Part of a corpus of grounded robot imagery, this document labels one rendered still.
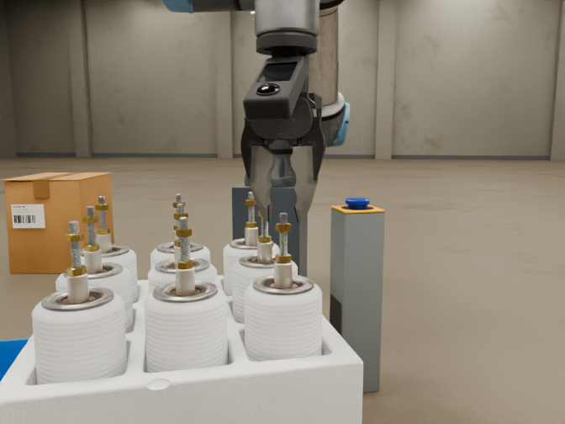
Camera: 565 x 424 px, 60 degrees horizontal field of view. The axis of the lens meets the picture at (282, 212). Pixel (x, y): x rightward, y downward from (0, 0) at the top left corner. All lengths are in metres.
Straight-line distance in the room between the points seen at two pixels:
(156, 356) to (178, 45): 9.93
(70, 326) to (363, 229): 0.46
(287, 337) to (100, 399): 0.21
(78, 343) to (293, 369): 0.23
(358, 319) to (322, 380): 0.27
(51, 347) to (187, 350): 0.14
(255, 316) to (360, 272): 0.28
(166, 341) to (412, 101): 9.18
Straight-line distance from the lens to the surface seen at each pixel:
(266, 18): 0.58
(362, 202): 0.81
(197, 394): 0.56
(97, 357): 0.58
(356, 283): 0.82
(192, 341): 0.57
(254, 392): 0.57
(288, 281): 0.60
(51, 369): 0.59
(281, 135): 0.57
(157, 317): 0.57
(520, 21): 10.11
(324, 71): 1.19
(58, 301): 0.60
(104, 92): 10.98
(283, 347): 0.59
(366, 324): 0.85
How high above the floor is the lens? 0.43
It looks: 9 degrees down
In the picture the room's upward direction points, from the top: straight up
